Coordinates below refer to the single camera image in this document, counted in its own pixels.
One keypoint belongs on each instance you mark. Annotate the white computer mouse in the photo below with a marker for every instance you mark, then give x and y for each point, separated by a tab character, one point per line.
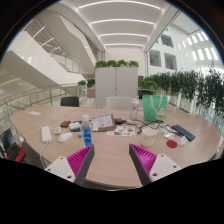
64	137

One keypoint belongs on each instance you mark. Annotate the small white box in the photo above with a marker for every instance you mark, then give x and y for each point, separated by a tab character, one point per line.
182	141

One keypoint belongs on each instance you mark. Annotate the row of green plants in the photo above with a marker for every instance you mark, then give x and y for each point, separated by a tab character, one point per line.
190	85

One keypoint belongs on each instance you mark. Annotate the flat round red coaster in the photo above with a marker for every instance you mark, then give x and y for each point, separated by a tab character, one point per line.
171	144

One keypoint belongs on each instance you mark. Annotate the colourful sticker sheet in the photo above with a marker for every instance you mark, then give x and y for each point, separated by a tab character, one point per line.
120	131

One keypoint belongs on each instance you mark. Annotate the red and black phone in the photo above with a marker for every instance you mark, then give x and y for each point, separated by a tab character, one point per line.
65	123

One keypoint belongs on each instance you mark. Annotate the clipboard with papers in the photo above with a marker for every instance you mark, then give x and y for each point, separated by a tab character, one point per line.
102	122

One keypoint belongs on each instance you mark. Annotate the ceiling light strips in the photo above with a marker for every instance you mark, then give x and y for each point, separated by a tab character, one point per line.
122	21

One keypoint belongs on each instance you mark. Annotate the small white case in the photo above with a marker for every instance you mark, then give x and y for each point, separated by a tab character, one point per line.
57	130

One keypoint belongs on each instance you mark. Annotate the clear blue-labelled water bottle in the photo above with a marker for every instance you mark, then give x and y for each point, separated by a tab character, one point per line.
87	134

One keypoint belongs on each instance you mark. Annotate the white mug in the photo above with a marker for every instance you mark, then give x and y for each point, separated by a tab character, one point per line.
147	137

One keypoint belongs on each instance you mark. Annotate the green tote bag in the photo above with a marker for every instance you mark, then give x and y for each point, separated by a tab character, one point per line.
154	108

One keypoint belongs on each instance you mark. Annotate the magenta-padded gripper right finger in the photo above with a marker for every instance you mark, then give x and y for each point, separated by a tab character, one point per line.
145	160

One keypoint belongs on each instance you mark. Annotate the white power strip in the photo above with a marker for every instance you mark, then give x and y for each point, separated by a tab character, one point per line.
46	134

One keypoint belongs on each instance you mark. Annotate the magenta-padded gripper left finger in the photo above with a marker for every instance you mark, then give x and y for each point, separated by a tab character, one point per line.
79	160

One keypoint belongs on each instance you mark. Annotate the black power adapter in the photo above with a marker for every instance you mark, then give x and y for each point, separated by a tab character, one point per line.
118	121

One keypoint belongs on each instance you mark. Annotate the white flat box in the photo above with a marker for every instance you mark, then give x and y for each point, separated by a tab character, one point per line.
74	126

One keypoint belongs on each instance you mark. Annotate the wooden planter with plants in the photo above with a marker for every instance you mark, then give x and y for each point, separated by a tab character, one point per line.
86	87

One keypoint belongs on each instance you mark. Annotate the white paper sheet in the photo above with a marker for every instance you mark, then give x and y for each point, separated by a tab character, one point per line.
35	113

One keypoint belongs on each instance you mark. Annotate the white charger block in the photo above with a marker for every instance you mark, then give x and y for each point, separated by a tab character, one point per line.
131	122

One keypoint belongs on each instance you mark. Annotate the white cabinet with plants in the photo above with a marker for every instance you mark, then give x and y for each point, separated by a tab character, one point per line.
116	85

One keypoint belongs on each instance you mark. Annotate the dark blue keyboard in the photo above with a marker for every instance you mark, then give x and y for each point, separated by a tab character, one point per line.
183	132

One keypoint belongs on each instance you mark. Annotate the red and black chair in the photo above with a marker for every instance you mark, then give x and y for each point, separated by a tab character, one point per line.
15	153

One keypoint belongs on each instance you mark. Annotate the clear tumbler with lid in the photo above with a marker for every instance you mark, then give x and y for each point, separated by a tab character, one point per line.
134	110

